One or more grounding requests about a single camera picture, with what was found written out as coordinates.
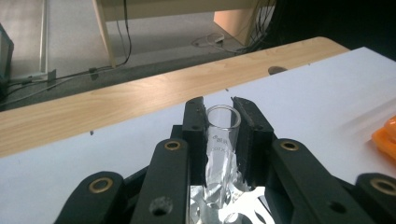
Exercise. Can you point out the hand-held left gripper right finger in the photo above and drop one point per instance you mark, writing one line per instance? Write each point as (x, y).
(253, 146)

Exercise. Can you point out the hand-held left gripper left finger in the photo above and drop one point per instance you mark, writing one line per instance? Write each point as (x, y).
(196, 149)

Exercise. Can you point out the clear glass test tube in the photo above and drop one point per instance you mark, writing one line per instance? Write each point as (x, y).
(221, 146)

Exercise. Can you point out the orange plastic test tube rack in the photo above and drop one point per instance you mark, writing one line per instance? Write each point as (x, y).
(387, 140)

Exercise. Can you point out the beige wooden furniture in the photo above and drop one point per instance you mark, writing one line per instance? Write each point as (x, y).
(162, 8)

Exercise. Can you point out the black cabinet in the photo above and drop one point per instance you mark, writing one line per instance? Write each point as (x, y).
(5, 53)

